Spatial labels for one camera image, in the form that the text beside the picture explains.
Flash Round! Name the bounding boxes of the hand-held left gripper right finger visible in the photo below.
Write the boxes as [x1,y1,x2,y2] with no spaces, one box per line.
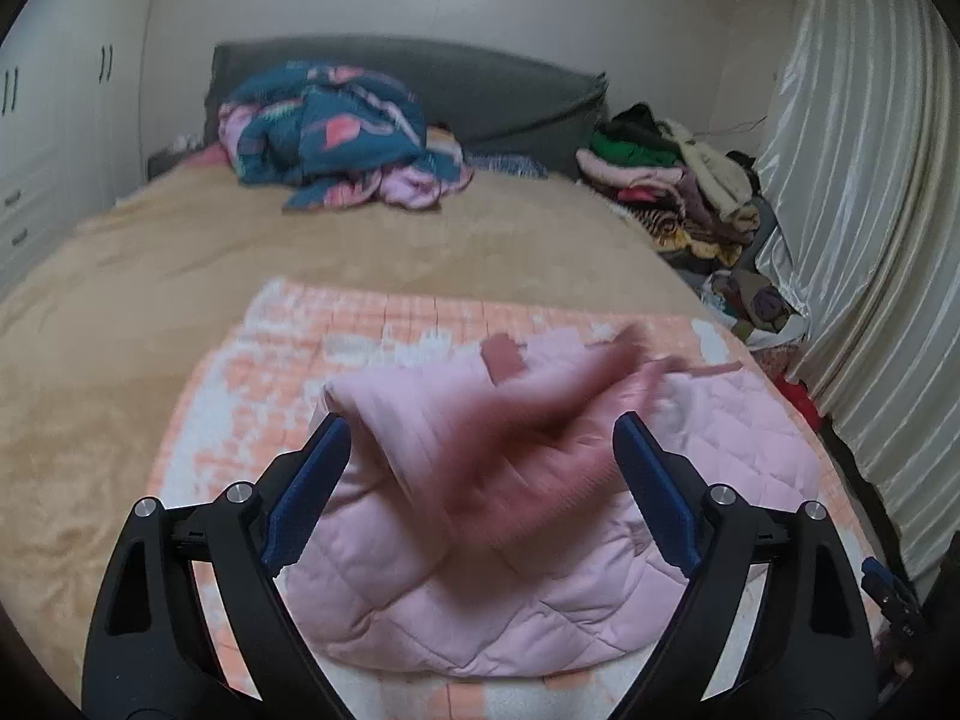
[613,412,878,720]

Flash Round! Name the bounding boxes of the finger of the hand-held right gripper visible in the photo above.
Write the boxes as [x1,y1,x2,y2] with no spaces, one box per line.
[861,556,922,642]

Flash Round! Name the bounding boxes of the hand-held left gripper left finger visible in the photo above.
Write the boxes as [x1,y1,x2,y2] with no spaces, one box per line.
[81,414,353,720]

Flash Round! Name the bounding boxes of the pink quilted jacket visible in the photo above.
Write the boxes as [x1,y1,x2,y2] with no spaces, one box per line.
[285,322,822,672]

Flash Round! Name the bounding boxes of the bag of clothes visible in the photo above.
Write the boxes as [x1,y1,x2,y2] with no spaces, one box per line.
[701,266,811,350]

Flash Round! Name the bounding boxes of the pile of folded clothes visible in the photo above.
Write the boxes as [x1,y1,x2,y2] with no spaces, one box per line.
[576,101,766,267]

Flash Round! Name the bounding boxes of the orange plaid cloud blanket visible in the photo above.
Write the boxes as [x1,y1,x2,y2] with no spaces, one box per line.
[146,277,886,720]

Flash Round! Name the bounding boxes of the red cloth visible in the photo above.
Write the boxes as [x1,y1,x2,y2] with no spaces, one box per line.
[776,379,822,421]

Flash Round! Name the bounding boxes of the beige bed cover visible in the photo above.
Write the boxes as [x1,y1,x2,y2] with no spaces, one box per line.
[0,161,710,698]

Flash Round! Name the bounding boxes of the shiny cream curtain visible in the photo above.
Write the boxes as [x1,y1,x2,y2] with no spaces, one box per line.
[754,0,960,586]

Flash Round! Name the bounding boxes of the teal patterned duvet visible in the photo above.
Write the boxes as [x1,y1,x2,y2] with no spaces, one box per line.
[217,64,475,211]

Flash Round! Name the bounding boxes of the blue striped pillow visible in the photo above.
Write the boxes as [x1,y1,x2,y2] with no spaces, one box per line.
[469,154,548,181]

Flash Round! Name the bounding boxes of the grey bed headboard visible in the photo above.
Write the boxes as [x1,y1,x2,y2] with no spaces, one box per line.
[146,37,610,181]

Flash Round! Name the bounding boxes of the white wardrobe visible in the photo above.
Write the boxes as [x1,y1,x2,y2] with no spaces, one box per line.
[0,0,162,293]

